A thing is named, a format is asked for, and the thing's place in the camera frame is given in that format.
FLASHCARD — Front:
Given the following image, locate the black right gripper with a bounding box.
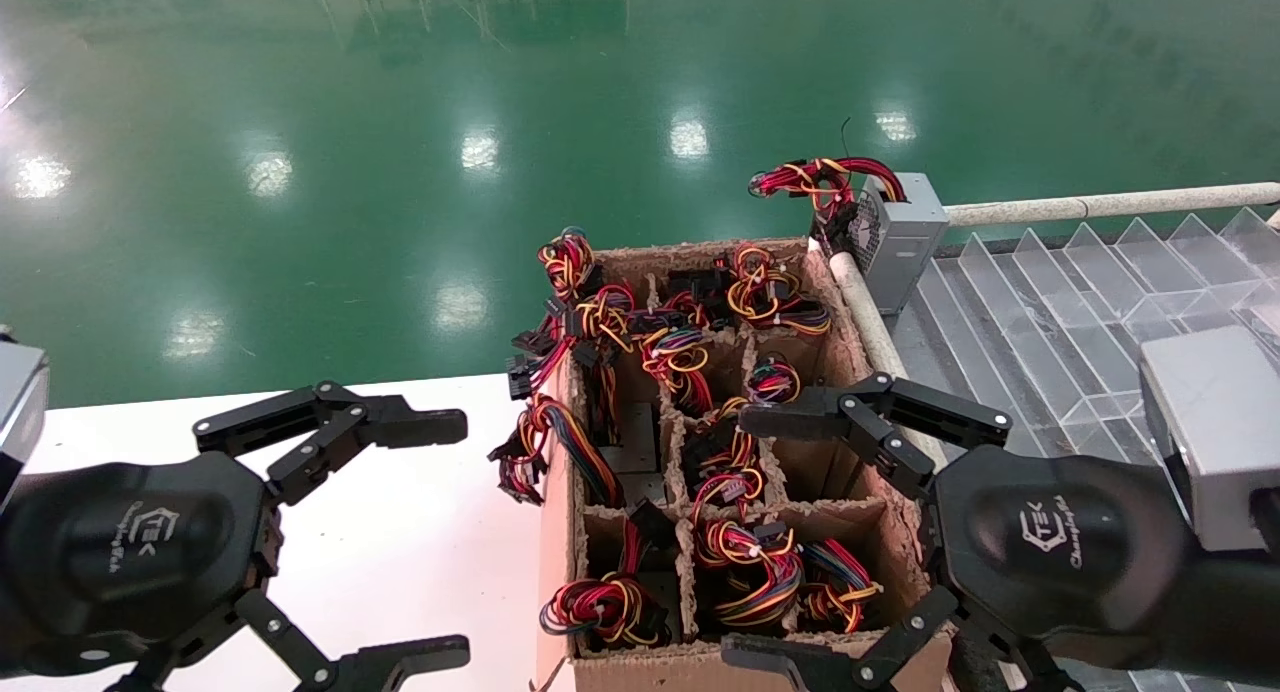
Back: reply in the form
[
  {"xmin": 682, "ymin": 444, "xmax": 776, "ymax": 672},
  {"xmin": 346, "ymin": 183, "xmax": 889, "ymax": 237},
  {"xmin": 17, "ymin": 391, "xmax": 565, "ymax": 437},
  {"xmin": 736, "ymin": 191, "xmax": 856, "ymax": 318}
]
[{"xmin": 720, "ymin": 372, "xmax": 1196, "ymax": 692}]

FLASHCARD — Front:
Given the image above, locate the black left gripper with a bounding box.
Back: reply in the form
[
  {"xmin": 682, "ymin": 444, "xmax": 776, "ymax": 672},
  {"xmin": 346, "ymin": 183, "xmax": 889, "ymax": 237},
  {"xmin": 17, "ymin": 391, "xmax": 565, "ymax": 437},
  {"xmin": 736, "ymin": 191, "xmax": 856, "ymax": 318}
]
[{"xmin": 0, "ymin": 380, "xmax": 471, "ymax": 692}]

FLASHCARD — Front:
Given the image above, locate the silver power supply with wires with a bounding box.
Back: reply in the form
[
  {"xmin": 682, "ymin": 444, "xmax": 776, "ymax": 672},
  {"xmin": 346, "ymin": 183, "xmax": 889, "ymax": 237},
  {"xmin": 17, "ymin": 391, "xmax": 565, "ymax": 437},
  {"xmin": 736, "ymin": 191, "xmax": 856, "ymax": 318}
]
[{"xmin": 748, "ymin": 155, "xmax": 951, "ymax": 315}]

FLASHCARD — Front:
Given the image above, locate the brown cardboard divider box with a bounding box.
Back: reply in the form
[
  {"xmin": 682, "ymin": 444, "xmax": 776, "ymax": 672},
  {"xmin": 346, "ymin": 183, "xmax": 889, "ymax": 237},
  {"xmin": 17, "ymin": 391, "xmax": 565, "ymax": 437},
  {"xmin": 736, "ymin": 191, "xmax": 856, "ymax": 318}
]
[{"xmin": 535, "ymin": 237, "xmax": 956, "ymax": 692}]

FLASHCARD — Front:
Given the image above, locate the white padded rack tube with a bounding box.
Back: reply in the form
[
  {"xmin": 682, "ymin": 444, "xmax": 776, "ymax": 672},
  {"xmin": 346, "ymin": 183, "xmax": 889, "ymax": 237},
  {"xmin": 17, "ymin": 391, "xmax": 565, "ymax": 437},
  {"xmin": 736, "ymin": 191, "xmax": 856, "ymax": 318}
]
[
  {"xmin": 945, "ymin": 180, "xmax": 1280, "ymax": 229},
  {"xmin": 825, "ymin": 250, "xmax": 911, "ymax": 385}
]

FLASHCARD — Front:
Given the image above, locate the clear acrylic divider tray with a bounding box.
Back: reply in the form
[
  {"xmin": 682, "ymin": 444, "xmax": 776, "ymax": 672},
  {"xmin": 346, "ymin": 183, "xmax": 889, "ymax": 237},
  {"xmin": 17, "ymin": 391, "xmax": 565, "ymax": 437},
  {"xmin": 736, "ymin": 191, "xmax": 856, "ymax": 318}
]
[{"xmin": 900, "ymin": 207, "xmax": 1280, "ymax": 692}]

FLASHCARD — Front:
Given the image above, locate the multicoloured wire harness bundle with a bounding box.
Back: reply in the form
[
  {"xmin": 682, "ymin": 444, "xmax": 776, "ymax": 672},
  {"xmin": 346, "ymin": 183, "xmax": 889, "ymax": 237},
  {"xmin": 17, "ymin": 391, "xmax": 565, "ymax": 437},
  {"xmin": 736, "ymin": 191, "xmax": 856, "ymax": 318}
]
[
  {"xmin": 538, "ymin": 500, "xmax": 673, "ymax": 649},
  {"xmin": 535, "ymin": 227, "xmax": 601, "ymax": 303},
  {"xmin": 655, "ymin": 264, "xmax": 736, "ymax": 325},
  {"xmin": 640, "ymin": 322, "xmax": 717, "ymax": 415},
  {"xmin": 745, "ymin": 357, "xmax": 817, "ymax": 405},
  {"xmin": 800, "ymin": 537, "xmax": 884, "ymax": 634},
  {"xmin": 720, "ymin": 244, "xmax": 833, "ymax": 336},
  {"xmin": 508, "ymin": 282, "xmax": 641, "ymax": 401},
  {"xmin": 690, "ymin": 517, "xmax": 807, "ymax": 633},
  {"xmin": 685, "ymin": 397, "xmax": 768, "ymax": 520},
  {"xmin": 488, "ymin": 392, "xmax": 661, "ymax": 510}
]

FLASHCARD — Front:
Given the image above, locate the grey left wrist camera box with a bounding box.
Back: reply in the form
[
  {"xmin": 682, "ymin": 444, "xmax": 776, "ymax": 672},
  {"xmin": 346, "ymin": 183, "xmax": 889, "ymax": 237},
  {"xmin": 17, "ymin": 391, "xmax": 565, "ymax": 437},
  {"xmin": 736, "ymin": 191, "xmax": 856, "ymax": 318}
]
[{"xmin": 0, "ymin": 340, "xmax": 49, "ymax": 513}]

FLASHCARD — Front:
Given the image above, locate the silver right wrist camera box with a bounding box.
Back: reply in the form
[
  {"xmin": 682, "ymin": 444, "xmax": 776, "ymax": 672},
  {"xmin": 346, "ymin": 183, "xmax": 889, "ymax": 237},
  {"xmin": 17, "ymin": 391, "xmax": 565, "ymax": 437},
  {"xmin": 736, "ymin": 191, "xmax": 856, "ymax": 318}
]
[{"xmin": 1138, "ymin": 324, "xmax": 1280, "ymax": 553}]

